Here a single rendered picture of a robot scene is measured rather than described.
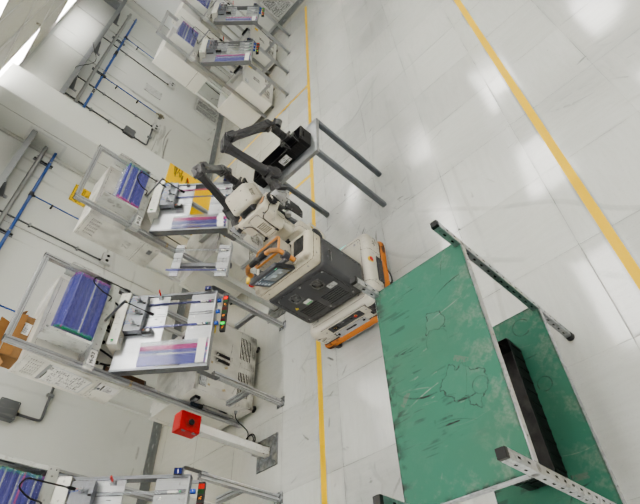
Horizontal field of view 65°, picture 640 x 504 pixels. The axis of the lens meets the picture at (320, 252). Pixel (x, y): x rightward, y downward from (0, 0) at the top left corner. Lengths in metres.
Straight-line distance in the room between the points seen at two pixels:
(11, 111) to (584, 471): 6.42
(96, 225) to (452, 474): 3.94
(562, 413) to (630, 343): 0.56
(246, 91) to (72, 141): 2.57
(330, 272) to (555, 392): 1.53
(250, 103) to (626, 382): 6.51
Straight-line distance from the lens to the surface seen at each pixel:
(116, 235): 4.95
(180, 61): 7.81
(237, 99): 7.94
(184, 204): 5.04
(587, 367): 2.67
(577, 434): 2.21
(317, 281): 3.24
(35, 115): 6.82
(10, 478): 3.45
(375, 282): 3.42
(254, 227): 3.39
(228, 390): 4.18
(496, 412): 1.65
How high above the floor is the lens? 2.31
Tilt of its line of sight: 30 degrees down
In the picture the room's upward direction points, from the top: 57 degrees counter-clockwise
